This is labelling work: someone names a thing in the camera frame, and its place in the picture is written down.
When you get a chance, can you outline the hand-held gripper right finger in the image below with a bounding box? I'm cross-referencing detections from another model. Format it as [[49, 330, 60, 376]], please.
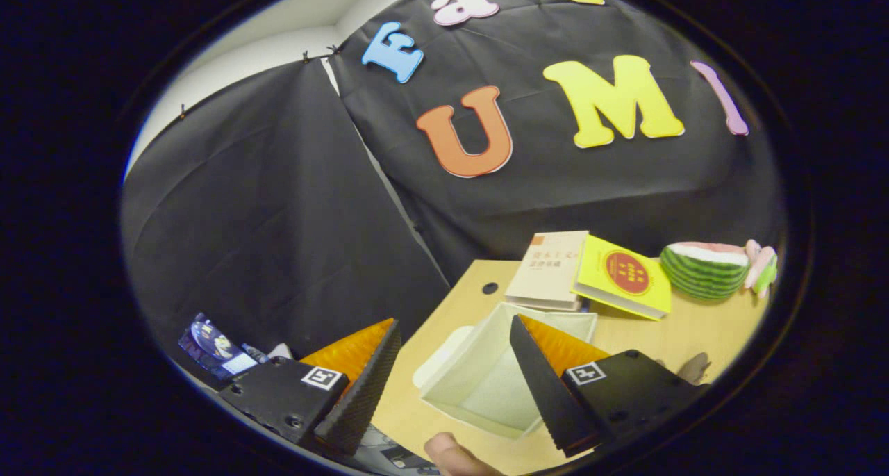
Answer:
[[509, 314, 709, 458]]

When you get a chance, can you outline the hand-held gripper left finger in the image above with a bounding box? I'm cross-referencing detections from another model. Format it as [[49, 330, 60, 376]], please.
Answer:
[[219, 318, 402, 456]]

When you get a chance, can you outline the white fabric storage box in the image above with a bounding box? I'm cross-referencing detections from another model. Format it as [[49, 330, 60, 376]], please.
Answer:
[[420, 302, 598, 440]]

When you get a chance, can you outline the beige book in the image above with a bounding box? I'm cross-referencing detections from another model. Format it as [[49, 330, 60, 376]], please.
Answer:
[[505, 230, 590, 312]]

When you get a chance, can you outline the yellow book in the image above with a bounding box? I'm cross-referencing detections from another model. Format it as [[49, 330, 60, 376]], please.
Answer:
[[571, 234, 673, 321]]

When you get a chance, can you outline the shiny blue packet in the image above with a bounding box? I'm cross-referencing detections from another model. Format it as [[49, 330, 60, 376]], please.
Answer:
[[178, 313, 259, 381]]

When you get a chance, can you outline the black backdrop cloth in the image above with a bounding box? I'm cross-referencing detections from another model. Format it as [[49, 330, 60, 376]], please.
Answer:
[[122, 0, 786, 379]]

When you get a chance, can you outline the watermelon slice plush toy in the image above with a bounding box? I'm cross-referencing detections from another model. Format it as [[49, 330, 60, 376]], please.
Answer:
[[658, 242, 751, 301]]

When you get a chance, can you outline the pink and green plush toy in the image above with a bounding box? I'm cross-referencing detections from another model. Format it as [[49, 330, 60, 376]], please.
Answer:
[[743, 239, 779, 299]]

